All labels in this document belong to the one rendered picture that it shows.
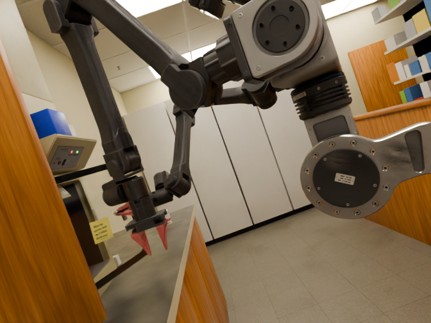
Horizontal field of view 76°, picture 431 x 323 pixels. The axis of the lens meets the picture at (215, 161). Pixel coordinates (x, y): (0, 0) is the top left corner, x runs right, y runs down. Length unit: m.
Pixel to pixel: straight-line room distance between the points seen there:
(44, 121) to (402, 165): 0.99
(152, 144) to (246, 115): 1.40
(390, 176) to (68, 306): 0.90
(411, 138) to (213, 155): 3.43
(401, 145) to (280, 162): 3.48
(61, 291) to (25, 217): 0.23
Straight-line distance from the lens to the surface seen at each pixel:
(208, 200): 4.04
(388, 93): 5.37
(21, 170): 0.94
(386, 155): 0.70
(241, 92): 1.06
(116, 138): 0.72
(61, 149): 1.05
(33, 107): 1.21
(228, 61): 0.53
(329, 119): 0.76
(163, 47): 0.63
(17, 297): 1.04
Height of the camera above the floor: 1.30
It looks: 2 degrees down
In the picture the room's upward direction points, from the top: 20 degrees counter-clockwise
